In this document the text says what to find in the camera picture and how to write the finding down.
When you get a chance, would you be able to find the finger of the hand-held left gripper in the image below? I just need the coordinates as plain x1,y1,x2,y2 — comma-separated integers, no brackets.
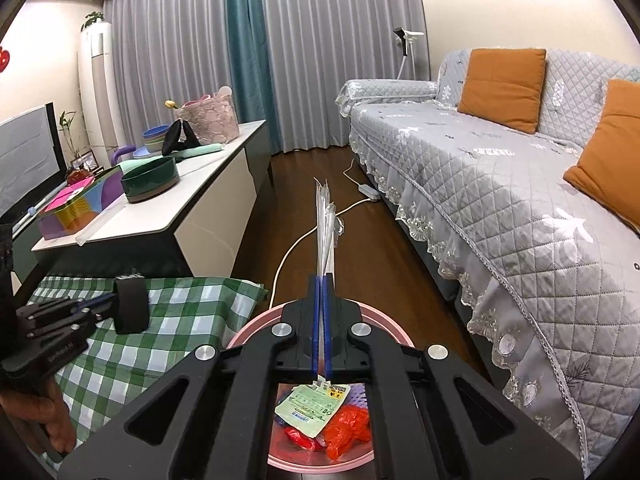
80,306,120,325
62,294,120,312

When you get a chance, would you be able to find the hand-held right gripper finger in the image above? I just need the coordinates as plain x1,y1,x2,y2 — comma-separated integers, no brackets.
325,273,585,480
57,274,325,480

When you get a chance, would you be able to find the dark patterned snack packet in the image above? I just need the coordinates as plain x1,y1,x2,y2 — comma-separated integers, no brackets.
114,274,149,335

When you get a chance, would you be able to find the pink plastic basin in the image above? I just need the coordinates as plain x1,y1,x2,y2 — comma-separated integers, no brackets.
225,301,416,476

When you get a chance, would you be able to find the purple foam net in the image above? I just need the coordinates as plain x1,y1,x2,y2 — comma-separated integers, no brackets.
345,384,368,411

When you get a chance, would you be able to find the green snack packet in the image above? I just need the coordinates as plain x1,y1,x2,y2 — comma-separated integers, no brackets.
274,382,351,440

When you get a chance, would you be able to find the clear plastic packet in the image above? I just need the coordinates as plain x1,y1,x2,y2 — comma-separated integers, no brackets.
314,177,346,281

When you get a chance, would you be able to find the round red plastic bag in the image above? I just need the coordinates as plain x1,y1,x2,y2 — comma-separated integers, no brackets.
282,427,326,453

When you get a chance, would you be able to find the person's left hand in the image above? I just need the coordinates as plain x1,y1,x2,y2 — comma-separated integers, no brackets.
0,377,76,456

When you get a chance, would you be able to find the television stand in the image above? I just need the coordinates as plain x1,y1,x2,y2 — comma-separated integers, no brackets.
0,210,56,311

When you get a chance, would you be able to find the green checkered tablecloth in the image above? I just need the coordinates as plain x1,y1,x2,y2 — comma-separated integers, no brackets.
22,274,266,461

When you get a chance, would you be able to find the colourful gift box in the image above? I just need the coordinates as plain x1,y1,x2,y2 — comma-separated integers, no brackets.
36,165,126,241

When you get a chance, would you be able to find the pink paper sheet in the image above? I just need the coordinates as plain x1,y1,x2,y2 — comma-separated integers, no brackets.
44,182,88,211

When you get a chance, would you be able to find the dark green round bowl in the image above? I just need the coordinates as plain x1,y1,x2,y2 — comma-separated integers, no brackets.
121,156,181,204

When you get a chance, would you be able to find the white top coffee table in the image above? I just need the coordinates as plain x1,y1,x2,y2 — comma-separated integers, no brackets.
31,119,273,281

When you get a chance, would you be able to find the covered television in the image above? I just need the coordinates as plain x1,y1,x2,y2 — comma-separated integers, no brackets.
0,102,68,221

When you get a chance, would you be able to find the stack of pastel bowls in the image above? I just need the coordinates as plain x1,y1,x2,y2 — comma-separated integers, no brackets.
141,125,173,158

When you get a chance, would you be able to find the bamboo plant in vase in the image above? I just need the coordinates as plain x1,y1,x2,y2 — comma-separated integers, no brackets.
57,110,83,161

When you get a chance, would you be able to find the black cloth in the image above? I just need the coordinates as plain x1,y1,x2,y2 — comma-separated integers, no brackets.
161,120,203,156

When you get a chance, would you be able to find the mint green rolled mat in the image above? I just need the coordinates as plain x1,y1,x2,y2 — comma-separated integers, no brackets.
117,143,223,173

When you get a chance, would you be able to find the grey quilted sofa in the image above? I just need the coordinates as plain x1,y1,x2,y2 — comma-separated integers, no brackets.
334,47,640,466

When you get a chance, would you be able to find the pink lace basket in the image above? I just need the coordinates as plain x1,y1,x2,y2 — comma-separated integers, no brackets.
180,91,241,145

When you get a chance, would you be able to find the white standing air conditioner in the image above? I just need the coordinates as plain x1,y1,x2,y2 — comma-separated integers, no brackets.
79,21,128,153

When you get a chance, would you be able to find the grey curtain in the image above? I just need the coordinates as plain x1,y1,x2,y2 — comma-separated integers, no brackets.
100,0,433,156

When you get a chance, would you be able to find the orange cushion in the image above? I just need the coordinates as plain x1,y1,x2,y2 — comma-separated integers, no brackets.
562,78,640,233
456,47,547,135

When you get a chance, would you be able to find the teal curtain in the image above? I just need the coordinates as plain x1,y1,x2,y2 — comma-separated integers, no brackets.
224,0,277,123

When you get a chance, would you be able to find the white floor lamp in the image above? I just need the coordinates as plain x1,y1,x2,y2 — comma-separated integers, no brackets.
392,26,426,81

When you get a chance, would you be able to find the small photo frame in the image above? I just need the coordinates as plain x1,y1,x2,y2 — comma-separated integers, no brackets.
70,150,101,171

